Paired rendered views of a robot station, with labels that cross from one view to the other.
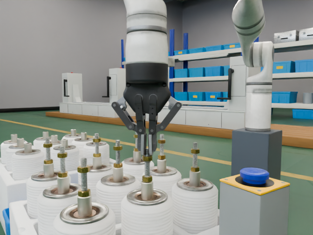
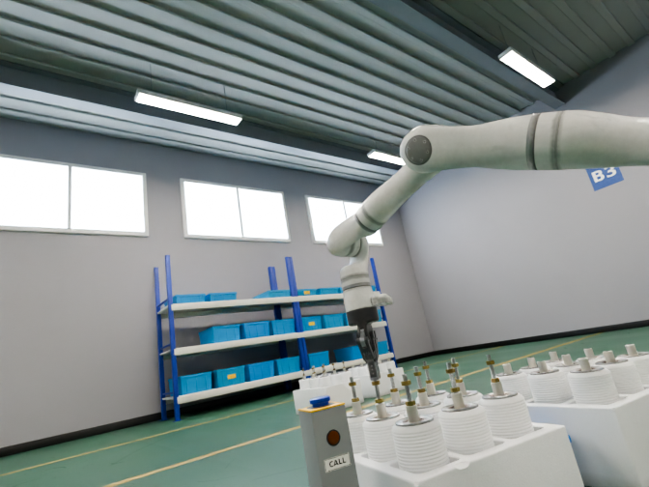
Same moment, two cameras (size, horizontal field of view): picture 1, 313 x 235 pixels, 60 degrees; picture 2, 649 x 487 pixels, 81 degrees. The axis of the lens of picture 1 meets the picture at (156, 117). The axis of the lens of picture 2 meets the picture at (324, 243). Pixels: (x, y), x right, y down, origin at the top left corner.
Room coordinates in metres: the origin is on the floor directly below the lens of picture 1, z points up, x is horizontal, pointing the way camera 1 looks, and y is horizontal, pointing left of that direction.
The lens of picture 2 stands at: (0.56, -0.91, 0.40)
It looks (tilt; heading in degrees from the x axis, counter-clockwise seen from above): 16 degrees up; 98
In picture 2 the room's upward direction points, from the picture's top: 10 degrees counter-clockwise
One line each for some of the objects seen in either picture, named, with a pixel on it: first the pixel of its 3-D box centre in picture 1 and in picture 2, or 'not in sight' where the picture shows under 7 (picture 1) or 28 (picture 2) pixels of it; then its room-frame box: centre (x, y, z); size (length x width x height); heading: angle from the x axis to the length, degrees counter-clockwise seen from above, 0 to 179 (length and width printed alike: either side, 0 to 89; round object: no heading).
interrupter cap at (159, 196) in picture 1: (147, 196); (382, 416); (0.48, 0.02, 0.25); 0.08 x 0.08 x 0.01
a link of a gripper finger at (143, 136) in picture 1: (143, 143); not in sight; (0.49, 0.02, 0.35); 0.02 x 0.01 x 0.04; 173
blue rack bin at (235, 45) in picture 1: (237, 47); not in sight; (5.73, -1.68, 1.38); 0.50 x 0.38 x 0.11; 139
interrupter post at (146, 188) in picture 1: (147, 190); (381, 411); (0.48, 0.02, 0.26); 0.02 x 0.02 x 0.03
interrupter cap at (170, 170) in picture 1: (161, 171); (460, 407); (0.65, -0.01, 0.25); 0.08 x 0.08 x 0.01
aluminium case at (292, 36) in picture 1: (288, 38); not in sight; (5.03, -2.40, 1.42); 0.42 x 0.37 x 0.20; 135
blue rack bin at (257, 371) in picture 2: not in sight; (253, 372); (-1.47, 4.31, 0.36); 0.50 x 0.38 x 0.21; 139
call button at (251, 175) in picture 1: (254, 177); (320, 402); (0.39, -0.14, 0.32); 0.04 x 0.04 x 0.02
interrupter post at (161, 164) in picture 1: (161, 166); (458, 401); (0.65, -0.01, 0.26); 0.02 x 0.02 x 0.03
